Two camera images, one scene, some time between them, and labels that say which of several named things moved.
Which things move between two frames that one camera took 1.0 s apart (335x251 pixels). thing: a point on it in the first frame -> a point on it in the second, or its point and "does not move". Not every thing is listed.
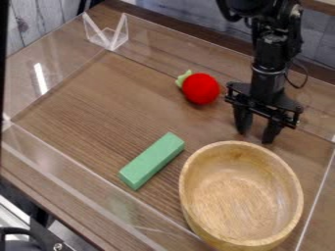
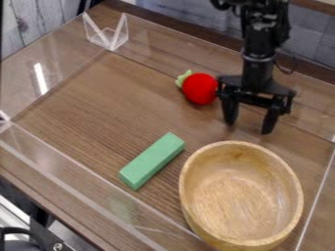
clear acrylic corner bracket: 108,38 does not move
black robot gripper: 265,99 -> 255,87
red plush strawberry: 199,85 does not move
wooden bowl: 241,196 does not move
